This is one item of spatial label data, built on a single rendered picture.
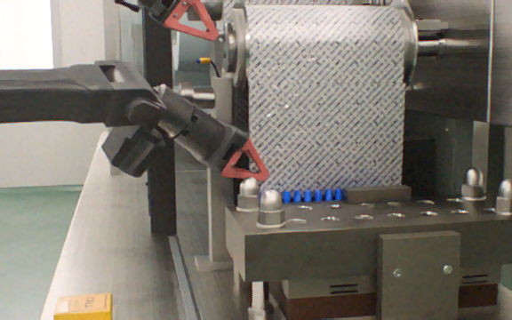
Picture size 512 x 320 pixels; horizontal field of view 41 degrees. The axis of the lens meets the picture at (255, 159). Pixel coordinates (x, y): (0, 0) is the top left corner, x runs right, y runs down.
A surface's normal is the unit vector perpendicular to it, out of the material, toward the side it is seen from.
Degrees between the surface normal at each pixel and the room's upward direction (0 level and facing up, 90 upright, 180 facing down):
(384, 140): 92
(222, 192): 90
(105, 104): 118
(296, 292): 90
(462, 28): 90
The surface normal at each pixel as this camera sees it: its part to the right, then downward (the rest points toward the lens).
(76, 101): 0.36, 0.58
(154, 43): 0.18, 0.15
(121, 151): 0.53, 0.62
